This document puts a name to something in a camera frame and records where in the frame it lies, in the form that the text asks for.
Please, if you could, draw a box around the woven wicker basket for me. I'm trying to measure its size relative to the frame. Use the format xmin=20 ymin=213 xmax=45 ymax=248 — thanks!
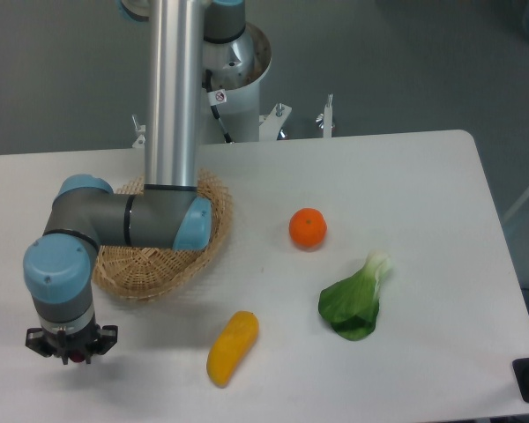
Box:
xmin=92 ymin=168 xmax=234 ymax=301

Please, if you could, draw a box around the purple sweet potato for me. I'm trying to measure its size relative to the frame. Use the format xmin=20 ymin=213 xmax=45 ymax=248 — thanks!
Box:
xmin=69 ymin=351 xmax=86 ymax=363

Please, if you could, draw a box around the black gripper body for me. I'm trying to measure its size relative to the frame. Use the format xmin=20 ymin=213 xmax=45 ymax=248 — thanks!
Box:
xmin=44 ymin=323 xmax=99 ymax=358

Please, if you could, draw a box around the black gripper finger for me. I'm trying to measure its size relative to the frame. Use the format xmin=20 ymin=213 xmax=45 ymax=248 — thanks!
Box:
xmin=26 ymin=328 xmax=67 ymax=365
xmin=84 ymin=325 xmax=118 ymax=364

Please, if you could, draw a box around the green bok choy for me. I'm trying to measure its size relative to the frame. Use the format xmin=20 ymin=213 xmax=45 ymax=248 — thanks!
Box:
xmin=317 ymin=250 xmax=392 ymax=341

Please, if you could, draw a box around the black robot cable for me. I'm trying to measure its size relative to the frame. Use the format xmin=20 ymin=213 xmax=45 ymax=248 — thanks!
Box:
xmin=202 ymin=70 xmax=235 ymax=145

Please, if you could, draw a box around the orange tangerine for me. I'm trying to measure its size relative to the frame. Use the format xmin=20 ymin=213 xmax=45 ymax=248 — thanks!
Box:
xmin=288 ymin=208 xmax=327 ymax=249

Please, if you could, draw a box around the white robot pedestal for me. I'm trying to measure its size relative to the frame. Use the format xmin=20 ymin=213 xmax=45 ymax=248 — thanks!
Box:
xmin=130 ymin=24 xmax=339 ymax=148

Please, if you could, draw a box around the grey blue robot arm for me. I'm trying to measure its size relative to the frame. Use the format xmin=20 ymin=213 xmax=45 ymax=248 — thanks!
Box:
xmin=23 ymin=1 xmax=246 ymax=363

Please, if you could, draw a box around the yellow mango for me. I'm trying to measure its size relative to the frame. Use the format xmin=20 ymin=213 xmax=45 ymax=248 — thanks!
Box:
xmin=206 ymin=311 xmax=259 ymax=388

